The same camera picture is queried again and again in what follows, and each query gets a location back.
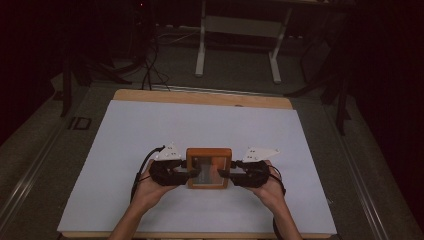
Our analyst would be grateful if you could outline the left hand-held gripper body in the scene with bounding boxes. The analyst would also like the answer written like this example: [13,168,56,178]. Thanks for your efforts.
[148,142,188,187]

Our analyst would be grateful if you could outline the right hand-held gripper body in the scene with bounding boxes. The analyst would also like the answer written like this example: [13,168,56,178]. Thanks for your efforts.
[229,146,280,188]

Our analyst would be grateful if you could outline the orange wooden box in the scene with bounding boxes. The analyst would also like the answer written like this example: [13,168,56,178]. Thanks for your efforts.
[185,147,233,190]

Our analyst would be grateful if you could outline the person's left hand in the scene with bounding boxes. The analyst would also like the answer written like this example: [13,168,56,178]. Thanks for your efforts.
[131,159,181,210]

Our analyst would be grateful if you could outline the person's right hand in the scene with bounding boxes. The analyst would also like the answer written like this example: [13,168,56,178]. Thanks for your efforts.
[246,159,286,210]

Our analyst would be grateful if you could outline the white table sheet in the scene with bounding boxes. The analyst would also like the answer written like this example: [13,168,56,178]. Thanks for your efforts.
[57,99,338,235]

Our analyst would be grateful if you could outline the wooden table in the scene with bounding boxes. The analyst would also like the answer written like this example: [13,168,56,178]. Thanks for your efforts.
[61,88,334,240]

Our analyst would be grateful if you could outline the black metal stand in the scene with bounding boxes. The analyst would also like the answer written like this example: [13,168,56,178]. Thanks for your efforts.
[59,46,133,118]
[283,39,354,137]

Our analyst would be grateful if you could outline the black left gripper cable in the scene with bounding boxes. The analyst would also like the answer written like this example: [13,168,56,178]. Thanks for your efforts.
[129,144,167,203]

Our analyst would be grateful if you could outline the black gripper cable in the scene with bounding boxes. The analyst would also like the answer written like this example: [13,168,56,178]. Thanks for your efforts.
[129,144,167,203]
[268,164,288,240]

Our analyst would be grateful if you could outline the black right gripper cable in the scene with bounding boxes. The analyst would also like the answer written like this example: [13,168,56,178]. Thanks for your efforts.
[268,164,288,240]

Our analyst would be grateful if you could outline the black floor cables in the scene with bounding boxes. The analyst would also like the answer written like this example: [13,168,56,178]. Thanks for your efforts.
[139,31,172,92]

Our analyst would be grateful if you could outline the white metal desk frame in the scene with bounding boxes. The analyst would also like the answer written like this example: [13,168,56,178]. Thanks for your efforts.
[194,0,295,85]

